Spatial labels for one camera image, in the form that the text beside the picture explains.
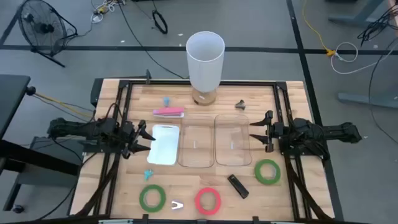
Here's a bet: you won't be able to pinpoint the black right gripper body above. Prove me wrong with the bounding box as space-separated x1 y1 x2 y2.
266 110 285 153

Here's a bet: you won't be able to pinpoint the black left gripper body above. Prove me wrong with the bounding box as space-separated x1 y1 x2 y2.
119 120 147 159

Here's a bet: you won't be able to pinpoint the green tape roll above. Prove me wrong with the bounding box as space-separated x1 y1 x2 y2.
139 184 167 213
254 159 282 185

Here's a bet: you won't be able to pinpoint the black stapler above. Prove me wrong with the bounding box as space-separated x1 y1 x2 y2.
226 174 250 200

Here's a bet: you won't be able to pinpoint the pink tape roll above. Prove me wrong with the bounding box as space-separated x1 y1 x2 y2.
195 187 222 216

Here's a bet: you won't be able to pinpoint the white plastic bin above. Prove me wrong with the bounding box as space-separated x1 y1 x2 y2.
146 124 180 166

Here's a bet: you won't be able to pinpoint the clear plastic bin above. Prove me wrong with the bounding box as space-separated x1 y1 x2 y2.
214 113 253 167
177 114 216 169

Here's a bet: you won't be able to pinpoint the white paper cup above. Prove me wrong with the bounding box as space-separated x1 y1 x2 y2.
185 30 226 106

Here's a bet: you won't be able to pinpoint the grey table foot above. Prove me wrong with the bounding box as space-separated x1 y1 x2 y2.
328 0 386 27
338 82 398 110

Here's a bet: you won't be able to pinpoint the black desk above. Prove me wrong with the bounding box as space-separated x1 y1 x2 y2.
0 73 83 215

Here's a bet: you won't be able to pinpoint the black floor fan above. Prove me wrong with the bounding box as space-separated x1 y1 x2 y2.
17 0 78 68

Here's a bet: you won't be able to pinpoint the black aluminium table frame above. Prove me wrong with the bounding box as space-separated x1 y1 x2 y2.
70 79 345 223

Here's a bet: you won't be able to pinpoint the thin yellow cable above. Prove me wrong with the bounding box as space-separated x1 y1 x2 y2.
34 92 94 119

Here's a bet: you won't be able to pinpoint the white floor cable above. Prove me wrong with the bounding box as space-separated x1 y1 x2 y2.
330 40 398 75

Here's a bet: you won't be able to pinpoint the long black floor cable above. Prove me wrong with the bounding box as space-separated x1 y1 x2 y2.
118 0 187 80

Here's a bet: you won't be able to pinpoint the yellow extension cable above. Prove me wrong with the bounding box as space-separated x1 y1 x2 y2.
302 0 336 57

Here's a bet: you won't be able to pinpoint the thin black floor cable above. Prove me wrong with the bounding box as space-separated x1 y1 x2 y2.
368 40 398 144

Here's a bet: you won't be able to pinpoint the coiled black cable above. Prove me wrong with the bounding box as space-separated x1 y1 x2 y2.
151 9 169 35

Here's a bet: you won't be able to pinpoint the white power strip cables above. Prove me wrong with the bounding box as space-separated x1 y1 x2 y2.
90 0 126 24

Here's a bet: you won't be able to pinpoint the black cable bundle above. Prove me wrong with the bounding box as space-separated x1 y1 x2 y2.
357 2 398 47

